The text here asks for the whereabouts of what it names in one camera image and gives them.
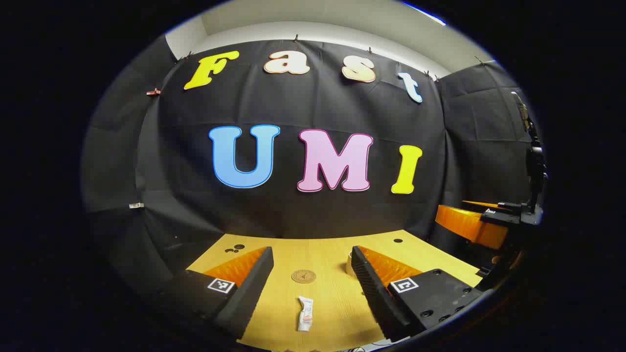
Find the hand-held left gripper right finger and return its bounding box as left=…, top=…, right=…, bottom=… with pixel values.
left=351, top=245, right=485, bottom=343

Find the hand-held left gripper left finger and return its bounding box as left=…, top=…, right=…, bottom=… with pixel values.
left=156, top=246, right=274, bottom=340

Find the white toothpaste tube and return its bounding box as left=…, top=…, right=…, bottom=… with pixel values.
left=297, top=296, right=314, bottom=332

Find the wooden desktop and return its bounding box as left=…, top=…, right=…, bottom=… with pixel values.
left=186, top=229, right=485, bottom=352

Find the black backdrop cloth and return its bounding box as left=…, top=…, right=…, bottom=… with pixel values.
left=81, top=34, right=543, bottom=313

